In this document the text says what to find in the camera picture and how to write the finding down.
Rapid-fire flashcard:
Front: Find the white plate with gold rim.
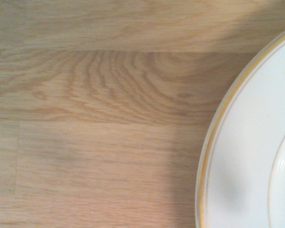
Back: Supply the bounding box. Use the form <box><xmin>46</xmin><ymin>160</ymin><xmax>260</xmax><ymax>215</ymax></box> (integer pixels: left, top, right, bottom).
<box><xmin>195</xmin><ymin>25</ymin><xmax>285</xmax><ymax>228</ymax></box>

